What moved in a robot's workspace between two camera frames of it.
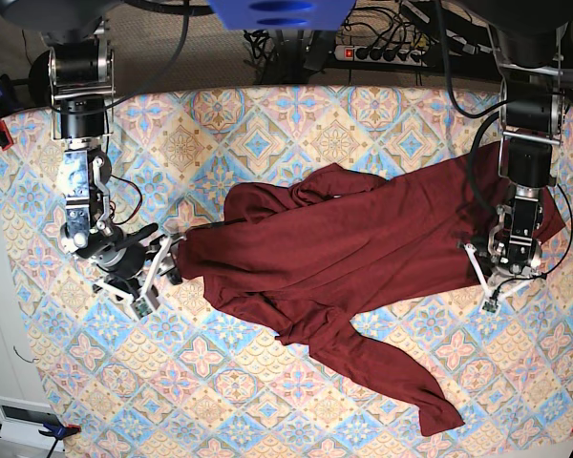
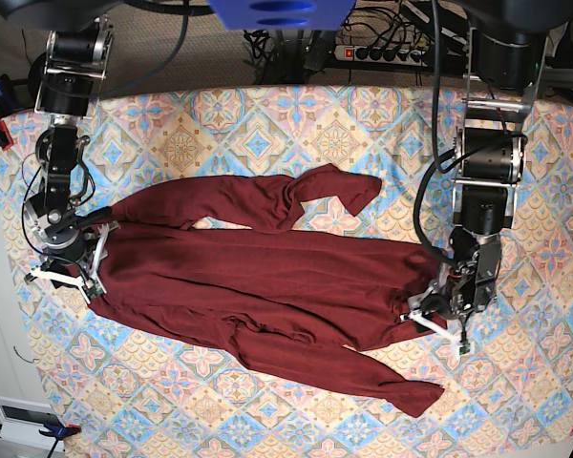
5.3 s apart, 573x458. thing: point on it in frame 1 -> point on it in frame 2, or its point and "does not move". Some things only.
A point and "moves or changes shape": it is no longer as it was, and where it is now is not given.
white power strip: (392, 55) does not move
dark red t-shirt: (336, 245) moves or changes shape
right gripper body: (515, 251) -> (434, 300)
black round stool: (38, 86) does not move
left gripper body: (119, 257) -> (66, 245)
